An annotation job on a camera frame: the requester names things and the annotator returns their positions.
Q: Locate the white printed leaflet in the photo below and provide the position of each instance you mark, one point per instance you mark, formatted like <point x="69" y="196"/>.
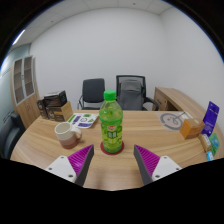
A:
<point x="81" y="120"/>

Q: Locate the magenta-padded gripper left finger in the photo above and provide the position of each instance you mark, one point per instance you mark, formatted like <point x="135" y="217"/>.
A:
<point x="62" y="166"/>

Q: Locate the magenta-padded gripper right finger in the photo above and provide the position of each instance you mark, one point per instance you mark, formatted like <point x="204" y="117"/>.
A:
<point x="165" y="166"/>

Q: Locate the grey backpack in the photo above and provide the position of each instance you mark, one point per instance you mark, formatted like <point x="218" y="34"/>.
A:
<point x="130" y="95"/>

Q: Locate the dark carton with tan side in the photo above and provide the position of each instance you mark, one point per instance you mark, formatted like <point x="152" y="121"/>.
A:
<point x="58" y="114"/>

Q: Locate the green packet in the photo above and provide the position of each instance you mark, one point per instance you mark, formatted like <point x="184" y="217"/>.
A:
<point x="215" y="144"/>

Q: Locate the purple pouch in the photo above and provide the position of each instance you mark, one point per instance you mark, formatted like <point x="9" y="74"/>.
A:
<point x="210" y="118"/>

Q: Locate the white and brown mug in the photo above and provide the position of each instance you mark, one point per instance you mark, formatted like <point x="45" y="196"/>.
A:
<point x="65" y="133"/>

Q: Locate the rectangular ceiling light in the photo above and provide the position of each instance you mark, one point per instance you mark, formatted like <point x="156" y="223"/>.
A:
<point x="18" y="37"/>

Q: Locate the wooden side desk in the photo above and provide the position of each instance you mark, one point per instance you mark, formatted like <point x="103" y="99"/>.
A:
<point x="176" y="98"/>

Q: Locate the black armchair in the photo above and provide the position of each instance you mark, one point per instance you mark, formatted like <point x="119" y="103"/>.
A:
<point x="10" y="136"/>

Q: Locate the green drink bottle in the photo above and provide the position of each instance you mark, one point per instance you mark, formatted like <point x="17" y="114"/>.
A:
<point x="111" y="126"/>

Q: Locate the small beige box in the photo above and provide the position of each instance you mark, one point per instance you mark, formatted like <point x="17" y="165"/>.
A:
<point x="204" y="142"/>

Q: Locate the wooden shelf cabinet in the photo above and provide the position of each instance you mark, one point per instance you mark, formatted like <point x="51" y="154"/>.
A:
<point x="28" y="110"/>

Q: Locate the black mesh office chair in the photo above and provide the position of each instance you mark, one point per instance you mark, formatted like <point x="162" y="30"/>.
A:
<point x="146" y="100"/>

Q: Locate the flat round red coaster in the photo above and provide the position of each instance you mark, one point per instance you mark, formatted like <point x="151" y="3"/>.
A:
<point x="102" y="150"/>

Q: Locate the small blue box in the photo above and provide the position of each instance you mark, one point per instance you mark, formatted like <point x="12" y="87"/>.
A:
<point x="210" y="156"/>

